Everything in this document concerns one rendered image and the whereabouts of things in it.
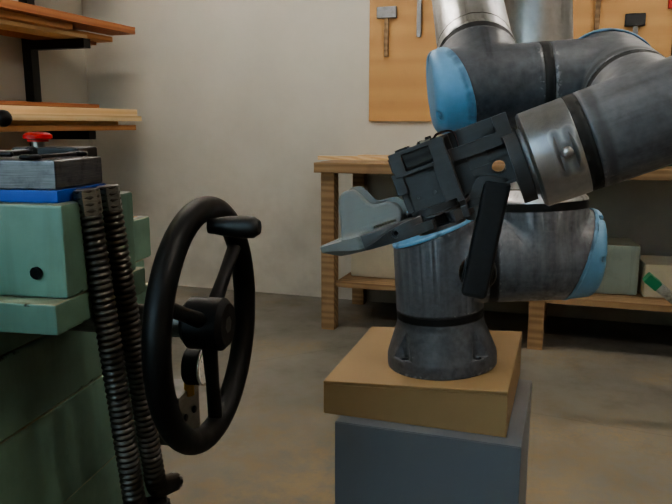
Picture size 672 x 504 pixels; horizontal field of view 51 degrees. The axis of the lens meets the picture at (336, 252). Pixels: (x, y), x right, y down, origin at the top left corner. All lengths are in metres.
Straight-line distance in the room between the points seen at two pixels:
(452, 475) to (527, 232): 0.40
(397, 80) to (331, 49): 0.43
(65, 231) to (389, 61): 3.40
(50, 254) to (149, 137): 3.95
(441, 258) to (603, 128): 0.55
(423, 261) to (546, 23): 0.42
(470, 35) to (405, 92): 3.19
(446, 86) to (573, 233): 0.51
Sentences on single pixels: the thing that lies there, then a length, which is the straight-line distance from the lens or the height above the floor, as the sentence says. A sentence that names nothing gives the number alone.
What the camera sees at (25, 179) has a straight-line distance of 0.72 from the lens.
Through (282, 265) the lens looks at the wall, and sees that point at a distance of 4.30.
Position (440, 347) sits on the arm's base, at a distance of 1.17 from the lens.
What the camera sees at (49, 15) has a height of 1.56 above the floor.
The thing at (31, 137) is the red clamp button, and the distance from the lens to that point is 0.81.
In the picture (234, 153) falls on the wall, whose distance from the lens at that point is 4.34.
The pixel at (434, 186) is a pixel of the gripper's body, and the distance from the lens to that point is 0.64.
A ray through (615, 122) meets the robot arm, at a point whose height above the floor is 1.03.
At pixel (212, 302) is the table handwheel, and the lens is 0.79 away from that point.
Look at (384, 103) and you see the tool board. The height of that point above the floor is 1.15.
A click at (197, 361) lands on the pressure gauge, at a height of 0.68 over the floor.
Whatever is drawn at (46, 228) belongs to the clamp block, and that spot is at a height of 0.94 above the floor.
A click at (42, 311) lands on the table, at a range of 0.70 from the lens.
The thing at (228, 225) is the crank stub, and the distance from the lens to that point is 0.75.
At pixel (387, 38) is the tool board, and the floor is 1.49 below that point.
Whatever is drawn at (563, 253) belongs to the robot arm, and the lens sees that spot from 1.16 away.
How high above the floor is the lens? 1.03
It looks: 10 degrees down
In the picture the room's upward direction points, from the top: straight up
